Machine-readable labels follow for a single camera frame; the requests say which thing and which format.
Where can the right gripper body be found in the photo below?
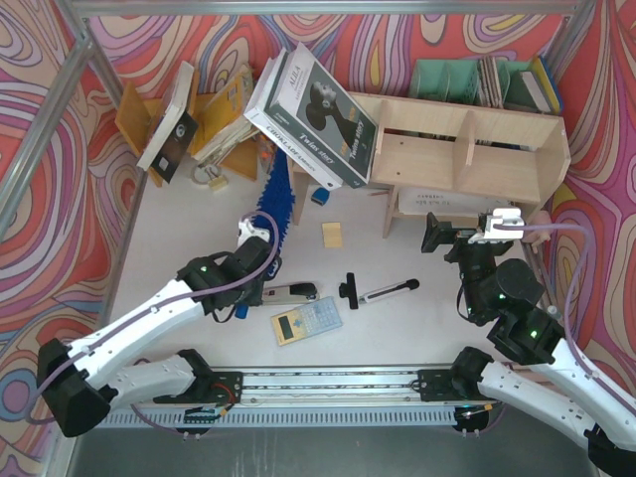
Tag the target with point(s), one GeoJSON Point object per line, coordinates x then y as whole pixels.
{"type": "Point", "coordinates": [460, 243]}

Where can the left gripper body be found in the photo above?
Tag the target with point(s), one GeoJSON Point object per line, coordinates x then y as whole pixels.
{"type": "Point", "coordinates": [268, 259]}

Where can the white and black utility knife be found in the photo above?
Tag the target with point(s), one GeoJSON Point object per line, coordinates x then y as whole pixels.
{"type": "Point", "coordinates": [348, 290]}

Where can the blue microfiber duster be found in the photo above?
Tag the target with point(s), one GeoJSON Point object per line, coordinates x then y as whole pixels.
{"type": "Point", "coordinates": [275, 205]}

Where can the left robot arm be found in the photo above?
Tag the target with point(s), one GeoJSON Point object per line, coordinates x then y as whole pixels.
{"type": "Point", "coordinates": [82, 382]}

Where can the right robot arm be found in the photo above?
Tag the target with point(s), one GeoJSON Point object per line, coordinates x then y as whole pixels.
{"type": "Point", "coordinates": [583, 403]}

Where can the wooden desktop bookshelf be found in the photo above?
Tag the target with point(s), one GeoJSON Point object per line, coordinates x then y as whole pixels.
{"type": "Point", "coordinates": [448, 147]}

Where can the white paper notebook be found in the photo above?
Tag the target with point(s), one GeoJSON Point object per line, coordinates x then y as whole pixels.
{"type": "Point", "coordinates": [421, 201]}

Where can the beige and black stapler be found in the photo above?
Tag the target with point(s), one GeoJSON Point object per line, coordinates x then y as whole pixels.
{"type": "Point", "coordinates": [296, 293]}

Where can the yellow and blue calculator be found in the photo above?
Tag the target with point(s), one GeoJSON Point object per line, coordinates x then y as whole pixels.
{"type": "Point", "coordinates": [306, 321]}

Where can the pink pig toy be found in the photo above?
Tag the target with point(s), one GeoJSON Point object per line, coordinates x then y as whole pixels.
{"type": "Point", "coordinates": [536, 238]}

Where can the yellow sticky note pad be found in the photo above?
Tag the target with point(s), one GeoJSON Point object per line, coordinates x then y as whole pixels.
{"type": "Point", "coordinates": [332, 235]}

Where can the blue pencil sharpener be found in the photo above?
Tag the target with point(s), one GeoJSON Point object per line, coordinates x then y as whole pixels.
{"type": "Point", "coordinates": [320, 197]}

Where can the colored pencils cup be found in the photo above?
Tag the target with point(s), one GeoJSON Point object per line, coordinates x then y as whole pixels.
{"type": "Point", "coordinates": [266, 151]}

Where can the teal file organizer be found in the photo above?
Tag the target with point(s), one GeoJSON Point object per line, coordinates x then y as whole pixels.
{"type": "Point", "coordinates": [462, 81]}

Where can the Twins story dark book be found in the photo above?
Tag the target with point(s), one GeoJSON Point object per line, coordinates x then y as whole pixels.
{"type": "Point", "coordinates": [320, 116]}

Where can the yellow books stack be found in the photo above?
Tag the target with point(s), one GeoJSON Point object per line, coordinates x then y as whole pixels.
{"type": "Point", "coordinates": [222, 125]}

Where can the white book black cover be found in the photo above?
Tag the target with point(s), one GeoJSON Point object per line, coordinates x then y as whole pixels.
{"type": "Point", "coordinates": [172, 127]}

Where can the white Chokladfabriken book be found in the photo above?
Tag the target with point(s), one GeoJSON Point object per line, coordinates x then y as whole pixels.
{"type": "Point", "coordinates": [255, 112]}

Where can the blue and yellow book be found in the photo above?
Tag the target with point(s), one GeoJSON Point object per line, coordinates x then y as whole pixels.
{"type": "Point", "coordinates": [539, 70]}

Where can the yellow wooden book stand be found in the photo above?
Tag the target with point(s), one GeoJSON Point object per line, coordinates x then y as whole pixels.
{"type": "Point", "coordinates": [133, 119]}

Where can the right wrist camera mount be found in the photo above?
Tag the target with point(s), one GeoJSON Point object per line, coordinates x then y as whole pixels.
{"type": "Point", "coordinates": [500, 225]}

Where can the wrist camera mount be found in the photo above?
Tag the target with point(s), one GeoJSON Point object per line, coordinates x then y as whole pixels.
{"type": "Point", "coordinates": [247, 230]}
{"type": "Point", "coordinates": [500, 225]}

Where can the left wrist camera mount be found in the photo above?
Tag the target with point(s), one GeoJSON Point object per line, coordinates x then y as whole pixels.
{"type": "Point", "coordinates": [247, 230]}

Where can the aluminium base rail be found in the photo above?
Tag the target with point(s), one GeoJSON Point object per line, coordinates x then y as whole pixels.
{"type": "Point", "coordinates": [323, 385]}

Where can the brass padlock with ring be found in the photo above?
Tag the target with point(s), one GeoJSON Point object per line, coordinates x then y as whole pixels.
{"type": "Point", "coordinates": [209, 177]}

